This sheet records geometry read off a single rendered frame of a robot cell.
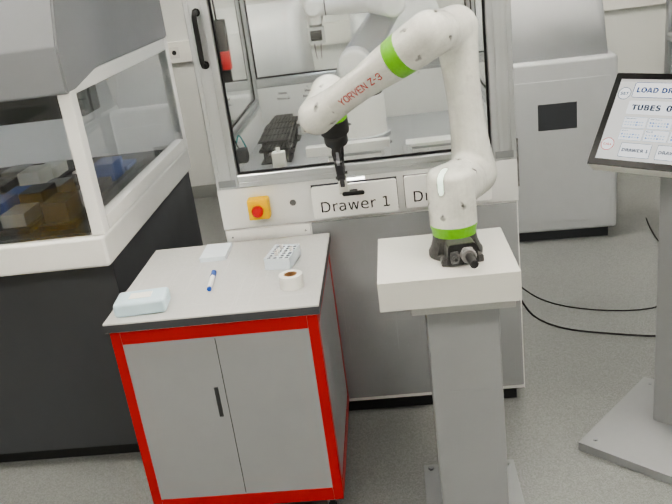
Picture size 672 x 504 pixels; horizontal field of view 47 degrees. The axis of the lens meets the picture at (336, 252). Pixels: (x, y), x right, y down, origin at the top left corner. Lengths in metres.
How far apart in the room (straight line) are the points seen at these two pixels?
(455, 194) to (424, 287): 0.26
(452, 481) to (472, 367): 0.40
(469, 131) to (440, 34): 0.32
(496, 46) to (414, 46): 0.59
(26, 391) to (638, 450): 2.12
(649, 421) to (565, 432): 0.28
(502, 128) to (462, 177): 0.58
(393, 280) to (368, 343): 0.87
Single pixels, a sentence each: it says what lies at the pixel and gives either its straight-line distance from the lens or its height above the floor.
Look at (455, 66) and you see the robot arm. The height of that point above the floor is 1.33.
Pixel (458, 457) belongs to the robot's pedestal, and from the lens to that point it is 2.38.
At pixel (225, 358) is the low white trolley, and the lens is 2.25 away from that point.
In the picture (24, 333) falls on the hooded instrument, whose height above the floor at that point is 0.56.
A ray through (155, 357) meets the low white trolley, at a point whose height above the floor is 0.64.
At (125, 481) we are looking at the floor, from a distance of 2.95.
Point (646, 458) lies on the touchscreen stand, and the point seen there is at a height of 0.03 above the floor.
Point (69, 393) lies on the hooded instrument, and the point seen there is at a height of 0.31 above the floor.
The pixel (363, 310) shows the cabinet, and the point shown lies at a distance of 2.79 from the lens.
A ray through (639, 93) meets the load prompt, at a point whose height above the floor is 1.15.
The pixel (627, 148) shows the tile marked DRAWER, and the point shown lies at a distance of 2.46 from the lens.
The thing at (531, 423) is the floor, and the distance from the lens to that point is 2.91.
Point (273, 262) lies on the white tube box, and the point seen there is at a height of 0.79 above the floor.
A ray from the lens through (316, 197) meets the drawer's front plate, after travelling 2.60.
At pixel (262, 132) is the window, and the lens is 2.62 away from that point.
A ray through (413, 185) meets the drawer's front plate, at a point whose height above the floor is 0.90.
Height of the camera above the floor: 1.65
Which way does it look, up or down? 21 degrees down
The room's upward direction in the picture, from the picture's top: 8 degrees counter-clockwise
